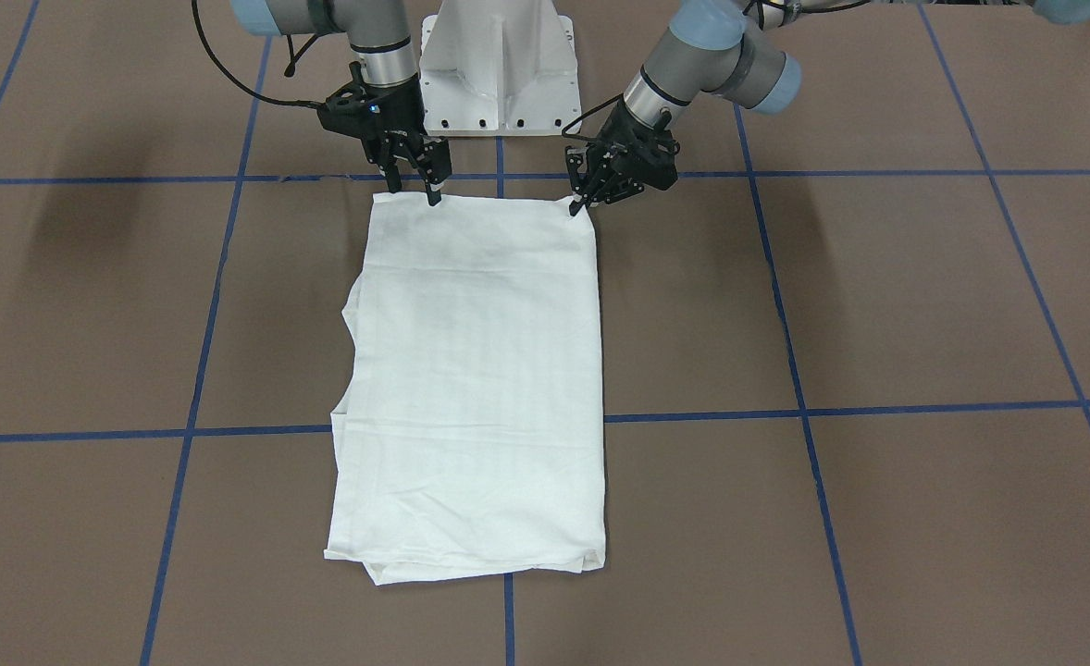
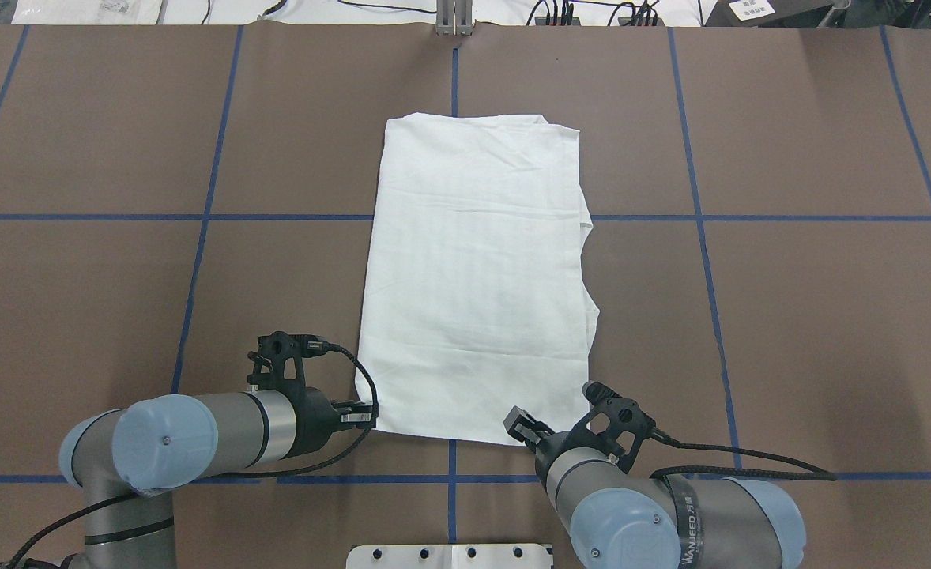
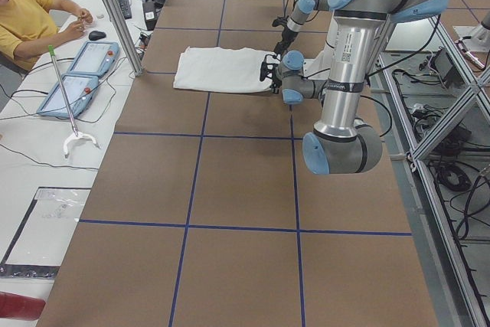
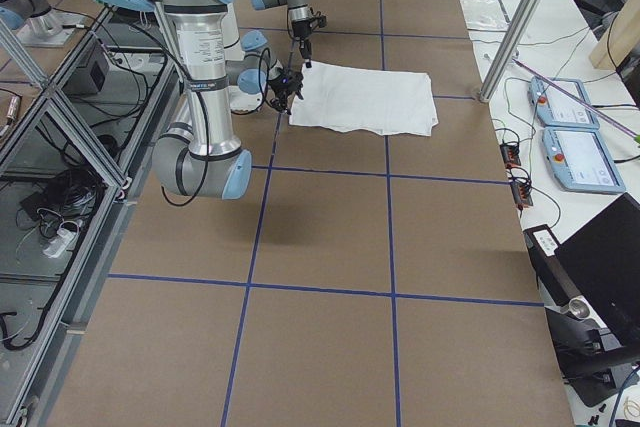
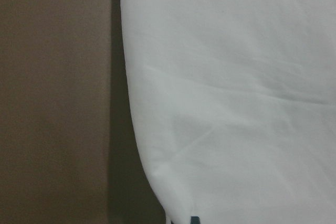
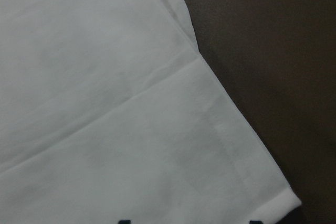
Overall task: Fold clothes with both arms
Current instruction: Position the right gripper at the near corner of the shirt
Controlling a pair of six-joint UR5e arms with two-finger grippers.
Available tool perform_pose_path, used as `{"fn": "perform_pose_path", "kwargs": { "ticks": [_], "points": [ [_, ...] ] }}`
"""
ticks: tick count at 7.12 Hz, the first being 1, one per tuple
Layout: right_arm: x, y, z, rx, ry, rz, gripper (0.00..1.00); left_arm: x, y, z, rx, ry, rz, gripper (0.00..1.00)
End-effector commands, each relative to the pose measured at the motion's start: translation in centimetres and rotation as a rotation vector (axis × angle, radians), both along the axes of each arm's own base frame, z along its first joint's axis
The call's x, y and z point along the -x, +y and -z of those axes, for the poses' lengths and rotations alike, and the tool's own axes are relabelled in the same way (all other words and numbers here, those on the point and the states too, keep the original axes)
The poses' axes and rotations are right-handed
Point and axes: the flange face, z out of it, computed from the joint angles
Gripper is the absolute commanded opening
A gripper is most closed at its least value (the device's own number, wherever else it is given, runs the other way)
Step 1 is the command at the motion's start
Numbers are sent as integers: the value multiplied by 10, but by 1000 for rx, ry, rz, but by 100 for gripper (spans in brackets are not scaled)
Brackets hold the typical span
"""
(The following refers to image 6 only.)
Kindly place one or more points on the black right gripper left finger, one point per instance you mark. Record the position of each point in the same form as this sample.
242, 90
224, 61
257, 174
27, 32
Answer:
124, 222

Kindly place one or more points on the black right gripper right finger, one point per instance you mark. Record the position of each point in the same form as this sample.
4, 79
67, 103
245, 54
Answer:
254, 221

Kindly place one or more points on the white long-sleeve printed shirt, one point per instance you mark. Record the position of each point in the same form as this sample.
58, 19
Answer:
109, 112

